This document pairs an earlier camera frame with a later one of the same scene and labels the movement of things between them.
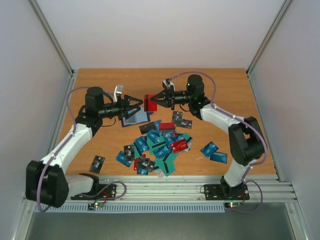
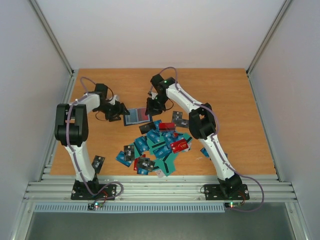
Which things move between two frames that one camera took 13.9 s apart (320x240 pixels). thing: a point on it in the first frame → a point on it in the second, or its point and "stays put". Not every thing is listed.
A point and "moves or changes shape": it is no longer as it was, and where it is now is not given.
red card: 149,105 moves or changes shape
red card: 179,146 stays put
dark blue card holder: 140,117 stays put
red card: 166,127 stays put
